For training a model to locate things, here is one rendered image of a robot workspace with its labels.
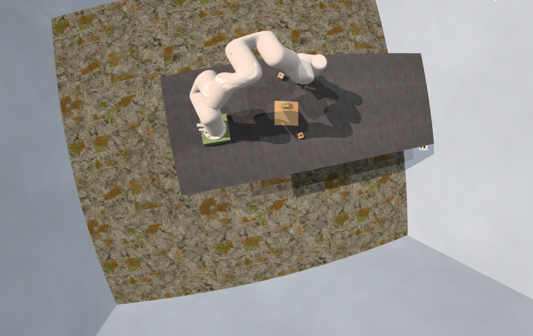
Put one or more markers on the tan flat mat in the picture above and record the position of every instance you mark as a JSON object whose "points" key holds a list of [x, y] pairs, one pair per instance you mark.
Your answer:
{"points": [[286, 116]]}

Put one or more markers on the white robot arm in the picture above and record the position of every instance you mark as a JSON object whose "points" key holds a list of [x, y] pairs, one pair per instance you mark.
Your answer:
{"points": [[208, 96]]}

